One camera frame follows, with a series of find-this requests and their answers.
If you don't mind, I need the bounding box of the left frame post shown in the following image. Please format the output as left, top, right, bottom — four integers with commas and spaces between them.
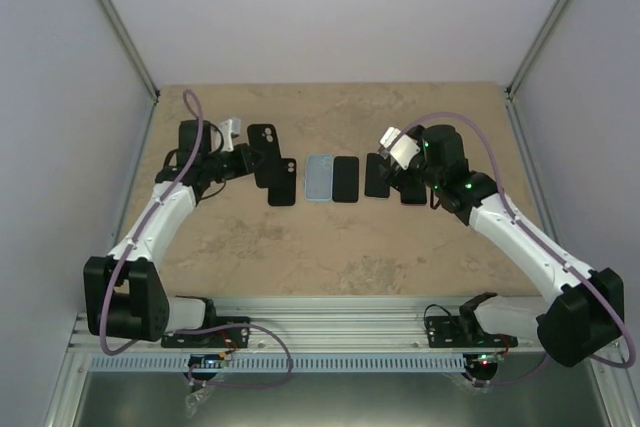
97, 0, 159, 102

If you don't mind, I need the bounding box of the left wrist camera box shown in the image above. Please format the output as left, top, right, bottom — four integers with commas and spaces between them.
217, 117, 242, 152

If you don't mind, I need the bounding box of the right frame post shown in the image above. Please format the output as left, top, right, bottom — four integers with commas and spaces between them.
504, 0, 573, 100

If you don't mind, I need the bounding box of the frame post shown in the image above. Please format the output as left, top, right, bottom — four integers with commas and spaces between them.
97, 0, 159, 102
504, 0, 573, 100

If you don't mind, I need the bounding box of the light blue phone case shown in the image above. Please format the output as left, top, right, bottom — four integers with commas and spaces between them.
304, 154, 334, 202

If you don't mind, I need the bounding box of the circuit board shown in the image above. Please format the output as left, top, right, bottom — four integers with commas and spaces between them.
187, 350, 235, 370
464, 349, 508, 370

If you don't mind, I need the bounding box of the aluminium rail beam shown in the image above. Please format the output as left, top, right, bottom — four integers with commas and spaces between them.
68, 295, 548, 353

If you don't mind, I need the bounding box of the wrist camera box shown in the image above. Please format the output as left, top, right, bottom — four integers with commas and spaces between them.
378, 127, 420, 170
217, 117, 242, 152

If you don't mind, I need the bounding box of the right circuit board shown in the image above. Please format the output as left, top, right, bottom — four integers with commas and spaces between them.
464, 349, 508, 370

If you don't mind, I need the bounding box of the clear plastic bag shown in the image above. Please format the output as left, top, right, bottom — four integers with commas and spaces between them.
185, 385, 211, 419

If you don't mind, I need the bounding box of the phone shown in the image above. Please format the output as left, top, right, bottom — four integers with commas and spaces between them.
267, 158, 297, 207
247, 124, 283, 189

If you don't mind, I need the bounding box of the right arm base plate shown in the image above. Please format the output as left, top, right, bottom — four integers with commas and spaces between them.
423, 303, 519, 350

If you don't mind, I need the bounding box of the silver-edged black smartphone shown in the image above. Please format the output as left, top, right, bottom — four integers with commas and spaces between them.
364, 153, 390, 199

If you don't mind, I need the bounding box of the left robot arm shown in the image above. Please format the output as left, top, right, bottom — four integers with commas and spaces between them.
83, 118, 261, 346

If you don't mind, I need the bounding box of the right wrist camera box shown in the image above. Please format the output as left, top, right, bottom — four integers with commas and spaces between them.
378, 127, 420, 170

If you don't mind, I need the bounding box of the black smartphone from purple case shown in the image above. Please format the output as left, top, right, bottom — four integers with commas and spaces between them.
400, 183, 427, 206

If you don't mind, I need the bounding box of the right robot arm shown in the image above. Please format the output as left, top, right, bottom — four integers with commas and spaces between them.
379, 124, 629, 367

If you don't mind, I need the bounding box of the left circuit board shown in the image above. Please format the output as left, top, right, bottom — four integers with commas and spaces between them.
187, 350, 235, 370

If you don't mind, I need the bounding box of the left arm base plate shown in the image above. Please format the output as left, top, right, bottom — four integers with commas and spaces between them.
159, 315, 251, 351

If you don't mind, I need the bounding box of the slotted cable duct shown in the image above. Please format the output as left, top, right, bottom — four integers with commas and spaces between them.
91, 353, 466, 373

